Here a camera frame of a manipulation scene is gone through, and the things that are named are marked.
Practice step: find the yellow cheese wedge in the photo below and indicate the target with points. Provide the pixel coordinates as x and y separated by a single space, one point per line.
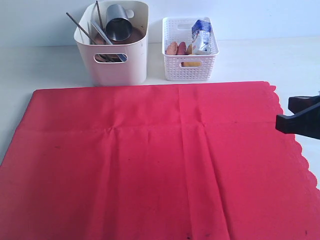
191 50

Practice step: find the white perforated basket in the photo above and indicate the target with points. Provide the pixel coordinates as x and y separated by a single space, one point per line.
179 29

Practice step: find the red table cloth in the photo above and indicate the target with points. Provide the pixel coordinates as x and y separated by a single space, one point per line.
156 162

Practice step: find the blue white milk carton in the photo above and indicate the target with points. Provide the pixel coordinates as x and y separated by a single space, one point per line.
201 37

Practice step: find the fried chicken nugget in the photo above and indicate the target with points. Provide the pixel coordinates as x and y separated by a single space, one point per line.
172 49

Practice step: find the steel table knife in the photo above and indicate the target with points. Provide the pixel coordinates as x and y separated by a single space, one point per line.
102 32

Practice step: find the cream plastic bin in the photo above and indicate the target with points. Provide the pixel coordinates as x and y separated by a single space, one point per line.
131 72

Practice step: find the dark wooden chopstick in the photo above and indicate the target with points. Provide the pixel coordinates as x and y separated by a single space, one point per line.
99 14
81 28

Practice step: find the yellow lemon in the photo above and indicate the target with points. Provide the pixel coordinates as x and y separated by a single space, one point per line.
192 61

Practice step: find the brown wooden plate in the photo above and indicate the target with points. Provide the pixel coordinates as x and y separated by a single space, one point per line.
136 36

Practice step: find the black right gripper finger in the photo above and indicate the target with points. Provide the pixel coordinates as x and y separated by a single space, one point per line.
304 125
304 105

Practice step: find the stainless steel cup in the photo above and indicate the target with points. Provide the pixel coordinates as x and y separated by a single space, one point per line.
118 26

